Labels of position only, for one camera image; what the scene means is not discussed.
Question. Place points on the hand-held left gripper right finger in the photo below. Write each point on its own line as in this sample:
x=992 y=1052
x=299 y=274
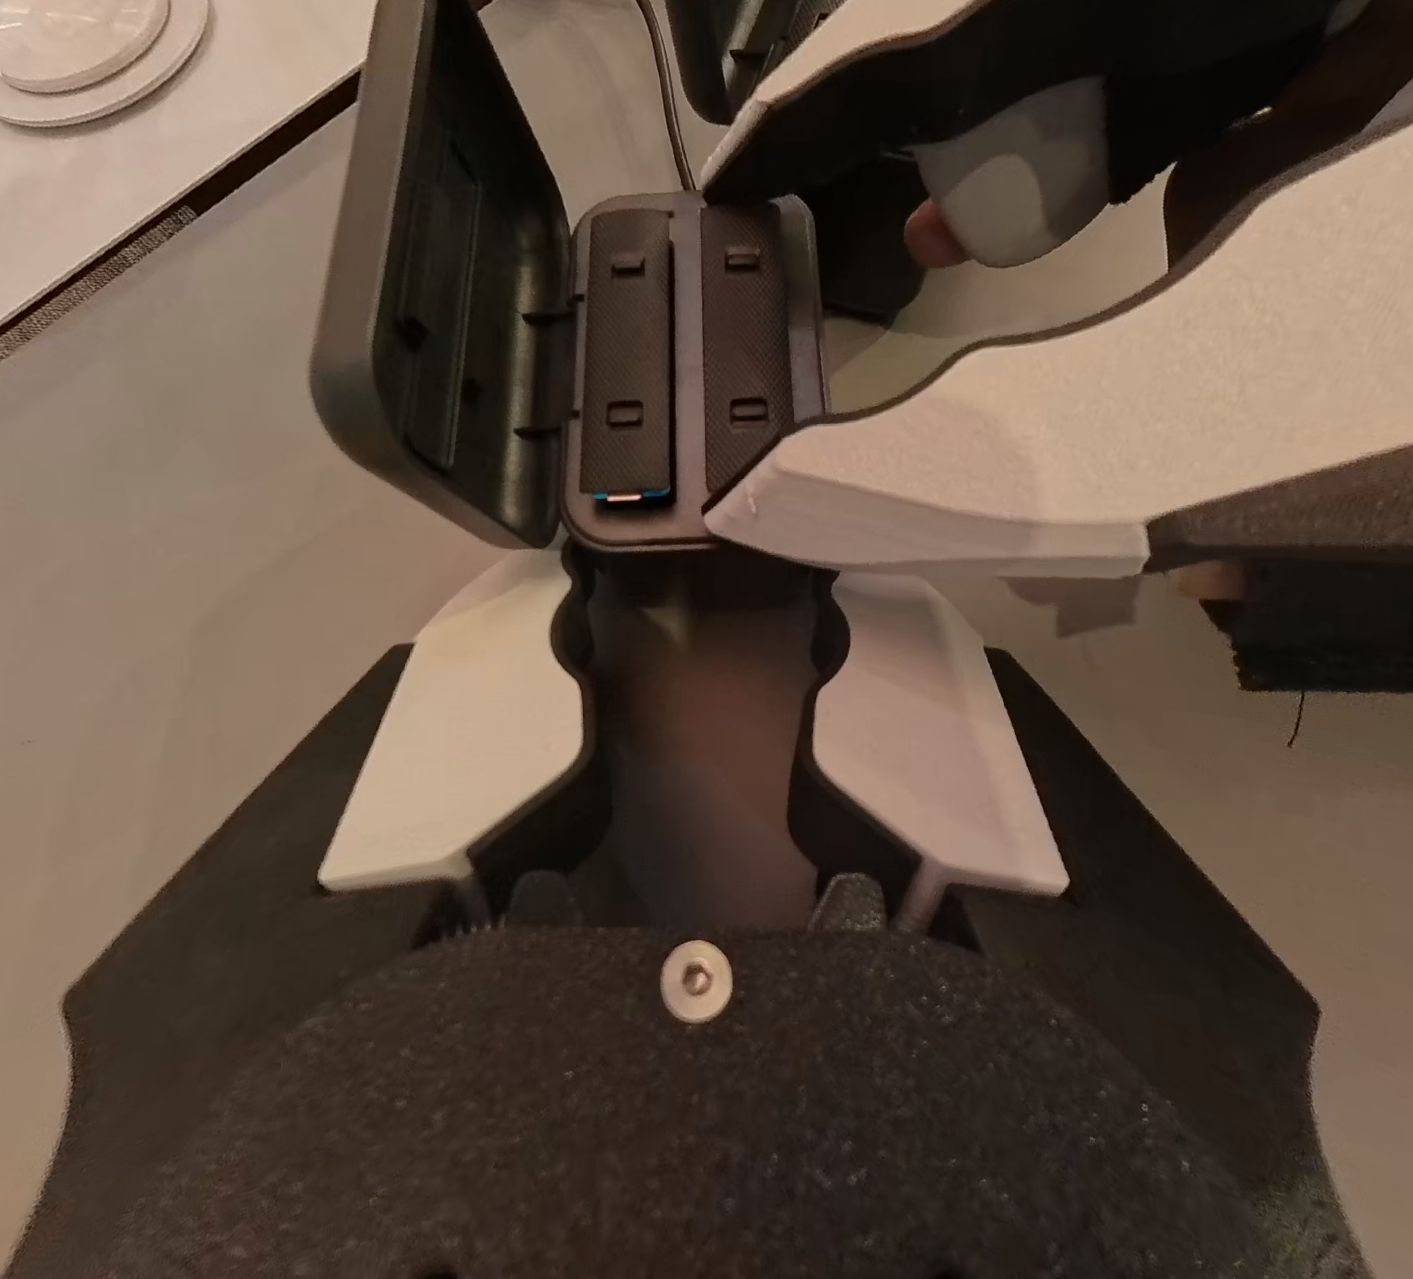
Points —
x=951 y=750

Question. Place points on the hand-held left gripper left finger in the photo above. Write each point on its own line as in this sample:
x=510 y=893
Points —
x=442 y=760

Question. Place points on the black battery blue stripe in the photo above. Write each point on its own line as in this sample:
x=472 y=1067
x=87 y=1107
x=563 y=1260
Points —
x=747 y=363
x=629 y=363

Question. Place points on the person's right hand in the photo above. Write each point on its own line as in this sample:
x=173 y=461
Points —
x=1325 y=131

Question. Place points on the white base mat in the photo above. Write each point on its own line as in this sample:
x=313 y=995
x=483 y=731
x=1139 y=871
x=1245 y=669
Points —
x=265 y=65

